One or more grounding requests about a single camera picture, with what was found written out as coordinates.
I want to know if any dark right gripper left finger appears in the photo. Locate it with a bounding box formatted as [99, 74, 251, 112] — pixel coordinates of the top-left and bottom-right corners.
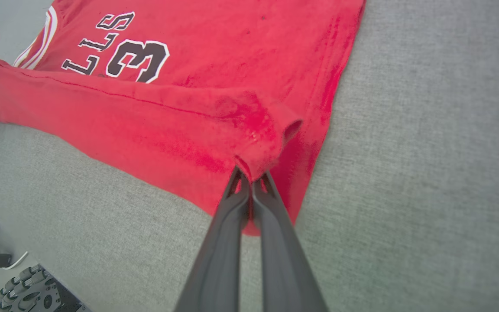
[174, 166, 250, 312]

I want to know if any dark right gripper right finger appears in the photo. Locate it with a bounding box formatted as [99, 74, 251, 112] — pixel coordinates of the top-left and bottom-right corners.
[251, 171, 328, 312]

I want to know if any red basketball jersey white trim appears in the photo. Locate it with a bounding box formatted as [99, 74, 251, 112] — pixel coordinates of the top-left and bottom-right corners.
[0, 0, 367, 237]

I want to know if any black roller omni wheel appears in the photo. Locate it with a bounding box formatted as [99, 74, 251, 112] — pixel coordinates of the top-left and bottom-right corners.
[0, 264, 92, 312]

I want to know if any thin white cable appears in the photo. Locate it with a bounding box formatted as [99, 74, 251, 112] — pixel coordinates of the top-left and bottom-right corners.
[2, 250, 29, 270]

